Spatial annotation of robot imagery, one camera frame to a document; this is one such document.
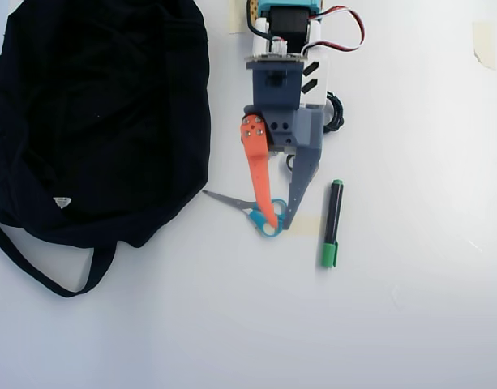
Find blue handled scissors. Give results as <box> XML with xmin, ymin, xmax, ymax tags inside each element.
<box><xmin>201</xmin><ymin>189</ymin><xmax>290</xmax><ymax>239</ymax></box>

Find narrow beige tape strip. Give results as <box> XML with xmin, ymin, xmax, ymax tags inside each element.
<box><xmin>225</xmin><ymin>0</ymin><xmax>250</xmax><ymax>35</ymax></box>

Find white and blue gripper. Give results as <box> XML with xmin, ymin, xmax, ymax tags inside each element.
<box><xmin>238</xmin><ymin>55</ymin><xmax>332</xmax><ymax>232</ymax></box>

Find torn beige tape piece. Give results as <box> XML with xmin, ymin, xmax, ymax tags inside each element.
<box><xmin>471</xmin><ymin>20</ymin><xmax>497</xmax><ymax>71</ymax></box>

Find wide beige tape strip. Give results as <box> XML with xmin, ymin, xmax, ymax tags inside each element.
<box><xmin>291</xmin><ymin>216</ymin><xmax>323</xmax><ymax>237</ymax></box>

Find black fabric bag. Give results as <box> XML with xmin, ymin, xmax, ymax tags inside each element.
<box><xmin>0</xmin><ymin>0</ymin><xmax>213</xmax><ymax>299</ymax></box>

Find black cable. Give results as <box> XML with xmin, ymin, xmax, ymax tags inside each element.
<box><xmin>321</xmin><ymin>90</ymin><xmax>346</xmax><ymax>133</ymax></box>

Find green and black marker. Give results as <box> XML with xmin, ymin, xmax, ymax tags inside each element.
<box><xmin>320</xmin><ymin>178</ymin><xmax>346</xmax><ymax>269</ymax></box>

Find camera circuit board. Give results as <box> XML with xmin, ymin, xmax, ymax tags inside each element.
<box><xmin>244</xmin><ymin>55</ymin><xmax>309</xmax><ymax>67</ymax></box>

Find red white black servo wires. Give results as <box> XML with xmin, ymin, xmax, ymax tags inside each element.
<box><xmin>302</xmin><ymin>4</ymin><xmax>367</xmax><ymax>57</ymax></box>

